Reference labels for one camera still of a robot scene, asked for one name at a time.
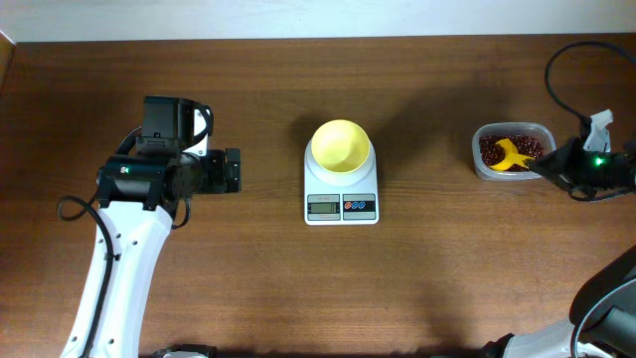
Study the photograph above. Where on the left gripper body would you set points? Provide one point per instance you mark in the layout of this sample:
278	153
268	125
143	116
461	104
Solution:
232	169

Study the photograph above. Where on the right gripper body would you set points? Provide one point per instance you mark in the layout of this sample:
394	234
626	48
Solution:
568	164

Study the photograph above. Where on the yellow measuring scoop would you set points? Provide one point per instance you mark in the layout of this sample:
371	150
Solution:
511	157

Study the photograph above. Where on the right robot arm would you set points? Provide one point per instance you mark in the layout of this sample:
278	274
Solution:
601	320

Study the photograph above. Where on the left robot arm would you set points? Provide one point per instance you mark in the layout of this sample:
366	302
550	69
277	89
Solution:
153	173

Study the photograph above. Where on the yellow plastic bowl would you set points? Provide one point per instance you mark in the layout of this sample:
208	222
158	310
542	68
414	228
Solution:
340	146

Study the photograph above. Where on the white digital kitchen scale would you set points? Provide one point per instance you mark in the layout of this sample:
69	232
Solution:
337	199

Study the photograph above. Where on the clear plastic bean container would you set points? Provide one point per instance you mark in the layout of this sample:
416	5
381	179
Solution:
537	131

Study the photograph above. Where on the red beans in container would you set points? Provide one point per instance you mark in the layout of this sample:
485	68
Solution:
493	154

